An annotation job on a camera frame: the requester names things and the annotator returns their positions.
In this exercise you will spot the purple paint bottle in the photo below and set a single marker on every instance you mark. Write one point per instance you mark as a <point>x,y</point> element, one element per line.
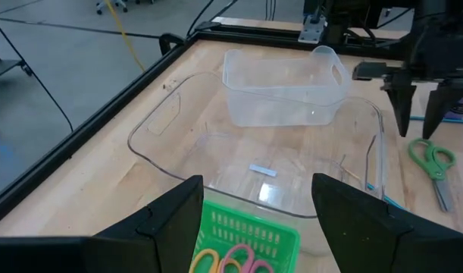
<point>462,110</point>

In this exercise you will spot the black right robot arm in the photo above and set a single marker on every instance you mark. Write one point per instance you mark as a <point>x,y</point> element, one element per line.
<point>348,15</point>

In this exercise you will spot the frosted plastic bin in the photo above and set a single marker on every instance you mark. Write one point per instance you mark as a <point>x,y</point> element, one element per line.
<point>276,110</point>

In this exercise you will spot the green plastic basket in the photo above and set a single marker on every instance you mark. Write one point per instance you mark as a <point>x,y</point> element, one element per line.
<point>254,235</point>

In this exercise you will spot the black table clamp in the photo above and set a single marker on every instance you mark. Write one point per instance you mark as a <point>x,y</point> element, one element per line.
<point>170,41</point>

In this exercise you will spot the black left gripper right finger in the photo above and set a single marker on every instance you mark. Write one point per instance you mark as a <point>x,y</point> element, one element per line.
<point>367,235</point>

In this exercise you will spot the grey office chair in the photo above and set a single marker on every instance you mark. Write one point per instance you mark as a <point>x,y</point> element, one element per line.
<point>110,5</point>

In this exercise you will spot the black table frame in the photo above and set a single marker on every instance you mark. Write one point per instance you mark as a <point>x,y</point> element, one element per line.
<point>102,117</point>

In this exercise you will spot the clear plastic bin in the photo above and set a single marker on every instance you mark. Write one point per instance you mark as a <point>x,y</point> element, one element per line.
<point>231,167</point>

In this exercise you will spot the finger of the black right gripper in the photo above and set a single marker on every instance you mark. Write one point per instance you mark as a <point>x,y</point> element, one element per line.
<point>403,106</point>
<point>441,106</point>

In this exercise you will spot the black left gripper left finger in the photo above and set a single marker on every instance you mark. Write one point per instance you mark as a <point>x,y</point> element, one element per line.
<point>159,242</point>

